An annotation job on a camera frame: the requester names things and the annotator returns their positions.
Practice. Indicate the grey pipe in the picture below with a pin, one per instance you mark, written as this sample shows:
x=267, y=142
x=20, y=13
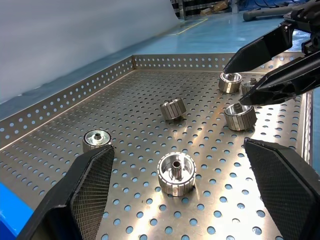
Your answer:
x=250, y=15

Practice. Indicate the metal rotor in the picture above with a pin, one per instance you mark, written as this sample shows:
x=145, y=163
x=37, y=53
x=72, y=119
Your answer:
x=246, y=88
x=228, y=83
x=172, y=186
x=97, y=137
x=240, y=118
x=173, y=109

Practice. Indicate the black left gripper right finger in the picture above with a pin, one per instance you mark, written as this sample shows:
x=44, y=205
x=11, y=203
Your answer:
x=287, y=190

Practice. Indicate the metal rotor back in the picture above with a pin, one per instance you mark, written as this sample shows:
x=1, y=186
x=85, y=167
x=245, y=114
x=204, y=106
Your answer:
x=228, y=83

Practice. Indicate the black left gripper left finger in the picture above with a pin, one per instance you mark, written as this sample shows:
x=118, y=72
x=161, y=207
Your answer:
x=87, y=190

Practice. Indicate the brown cardboard box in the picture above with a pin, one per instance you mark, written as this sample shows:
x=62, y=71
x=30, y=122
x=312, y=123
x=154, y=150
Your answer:
x=207, y=11

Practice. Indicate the perforated metal tray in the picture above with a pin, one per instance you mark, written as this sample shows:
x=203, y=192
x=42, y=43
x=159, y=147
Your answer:
x=140, y=100

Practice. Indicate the blue plastic bin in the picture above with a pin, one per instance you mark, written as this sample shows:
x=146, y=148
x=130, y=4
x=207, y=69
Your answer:
x=10, y=212

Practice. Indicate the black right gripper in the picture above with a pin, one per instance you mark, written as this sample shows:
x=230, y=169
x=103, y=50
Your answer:
x=312, y=17

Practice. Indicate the metal rack with cardboard boxes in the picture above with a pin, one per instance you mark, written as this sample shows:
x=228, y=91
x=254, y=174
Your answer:
x=190, y=6

